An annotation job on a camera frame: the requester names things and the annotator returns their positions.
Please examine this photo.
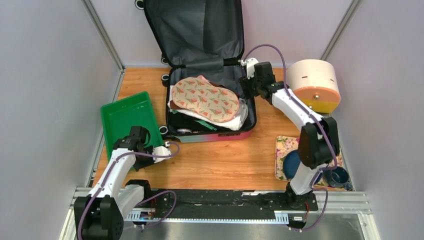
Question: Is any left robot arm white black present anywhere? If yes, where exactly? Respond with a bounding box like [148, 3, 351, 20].
[73, 126, 154, 240]

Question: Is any green plastic tray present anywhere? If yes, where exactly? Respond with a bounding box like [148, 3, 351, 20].
[100, 91, 164, 158]

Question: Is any dark blue cup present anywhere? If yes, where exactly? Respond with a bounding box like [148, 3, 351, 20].
[323, 166, 353, 191]

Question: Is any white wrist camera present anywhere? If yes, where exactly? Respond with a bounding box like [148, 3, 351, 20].
[152, 141, 172, 164]
[240, 57, 259, 79]

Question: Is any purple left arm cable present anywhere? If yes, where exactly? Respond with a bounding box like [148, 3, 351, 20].
[76, 140, 181, 240]

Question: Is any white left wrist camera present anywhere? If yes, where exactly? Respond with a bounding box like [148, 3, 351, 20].
[152, 141, 172, 164]

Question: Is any dark blue plate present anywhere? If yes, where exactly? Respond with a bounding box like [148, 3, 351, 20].
[282, 149, 327, 186]

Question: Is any black clothing in suitcase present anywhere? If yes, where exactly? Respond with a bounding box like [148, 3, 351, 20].
[167, 112, 230, 132]

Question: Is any floral pattern tray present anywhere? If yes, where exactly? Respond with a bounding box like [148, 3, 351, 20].
[275, 136, 346, 189]

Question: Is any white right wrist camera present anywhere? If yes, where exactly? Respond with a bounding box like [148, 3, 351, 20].
[240, 57, 259, 79]

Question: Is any round pastel drawer cabinet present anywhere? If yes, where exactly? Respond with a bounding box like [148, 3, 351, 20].
[286, 59, 341, 114]

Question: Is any white folded cloth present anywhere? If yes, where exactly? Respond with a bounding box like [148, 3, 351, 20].
[167, 75, 249, 131]

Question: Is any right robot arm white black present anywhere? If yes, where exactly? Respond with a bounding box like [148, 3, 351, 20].
[239, 58, 340, 210]

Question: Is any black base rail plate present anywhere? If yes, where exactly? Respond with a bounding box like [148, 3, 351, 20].
[139, 188, 318, 220]

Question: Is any floral beige fabric pouch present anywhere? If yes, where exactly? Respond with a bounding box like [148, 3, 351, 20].
[169, 77, 241, 123]

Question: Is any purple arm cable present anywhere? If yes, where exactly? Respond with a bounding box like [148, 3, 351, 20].
[76, 140, 181, 240]
[241, 43, 339, 232]

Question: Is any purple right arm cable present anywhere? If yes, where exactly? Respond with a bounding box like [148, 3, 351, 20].
[241, 43, 339, 232]

